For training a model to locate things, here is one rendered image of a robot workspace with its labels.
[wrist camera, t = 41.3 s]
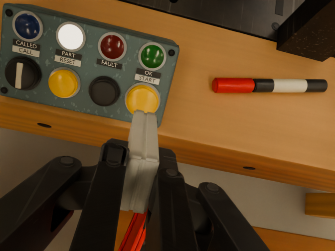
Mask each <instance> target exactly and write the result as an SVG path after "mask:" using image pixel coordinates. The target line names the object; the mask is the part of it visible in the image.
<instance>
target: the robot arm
mask: <svg viewBox="0 0 335 251"><path fill-rule="evenodd" d="M148 206H149V207H148ZM147 208H148V211H147ZM74 210H82V213H81V216H80V219H79V222H78V225H77V228H76V231H75V234H74V237H73V240H72V243H71V246H70V249H69V251H114V247H115V240H116V234H117V227H118V220H119V213H120V210H122V211H129V210H133V212H134V213H140V214H144V212H146V211H147V215H146V218H145V222H144V226H143V229H146V243H145V251H270V250H269V248H268V247H267V246H266V245H265V243H264V242H263V241H262V239H261V238H260V237H259V235H258V234H257V233H256V231H255V230H254V229H253V227H252V226H251V225H250V224H249V222H248V221H247V220H246V218H245V217H244V216H243V214H242V213H241V212H240V210H239V209H238V208H237V207H236V205H235V204H234V203H233V201H232V200H231V199H230V197H229V196H228V195H227V193H226V192H225V191H224V190H223V189H222V188H221V187H220V186H218V185H217V184H215V183H212V182H202V183H200V184H199V186H198V188H197V187H194V186H191V185H189V184H187V183H185V180H184V176H183V175H182V174H181V173H180V172H179V171H178V166H177V161H176V155H175V153H174V152H173V151H172V150H171V149H167V148H162V147H159V145H158V129H157V115H155V113H151V112H147V113H144V111H142V110H137V109H136V111H134V114H133V119H132V123H131V128H130V132H129V137H128V141H125V140H120V139H115V138H111V139H109V140H108V141H107V142H106V143H104V144H102V146H101V152H100V157H99V162H98V164H96V165H93V166H82V163H81V161H80V160H79V159H77V158H74V157H71V156H59V157H56V158H54V159H52V160H51V161H49V162H48V163H47V164H45V165H44V166H43V167H41V168H40V169H39V170H37V171H36V172H35V173H33V174H32V175H31V176H29V177H28V178H27V179H25V180H24V181H23V182H21V183H20V184H19V185H17V186H16V187H15V188H13V189H12V190H11V191H9V192H8V193H7V194H5V195H4V196H3V197H1V198H0V251H44V250H45V249H46V248H47V246H48V245H49V244H50V243H51V241H52V240H53V239H54V238H55V236H56V235H57V234H58V233H59V232H60V230H61V229H62V228H63V227H64V225H65V224H66V223H67V222H68V221H69V219H70V218H71V217H72V215H73V213H74Z"/></svg>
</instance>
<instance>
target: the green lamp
mask: <svg viewBox="0 0 335 251"><path fill-rule="evenodd" d="M163 60H164V53H163V51H162V50H161V49H160V48H159V47H158V46H156V45H149V46H146V47H145V48H144V49H143V50H142V52H141V61H142V63H143V64H144V65H145V66H146V67H148V68H157V67H159V66H160V65H161V64H162V62H163Z"/></svg>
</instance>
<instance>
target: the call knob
mask: <svg viewBox="0 0 335 251"><path fill-rule="evenodd" d="M4 74H5V78H6V80H7V81H8V83H9V84H10V85H11V86H13V87H14V88H16V89H19V90H27V89H30V88H32V87H33V86H34V85H35V84H36V83H37V81H38V71H37V68H36V67H35V66H34V65H33V64H32V63H31V62H30V61H28V60H25V59H16V60H13V61H11V62H9V63H8V64H7V66H6V68H5V72H4Z"/></svg>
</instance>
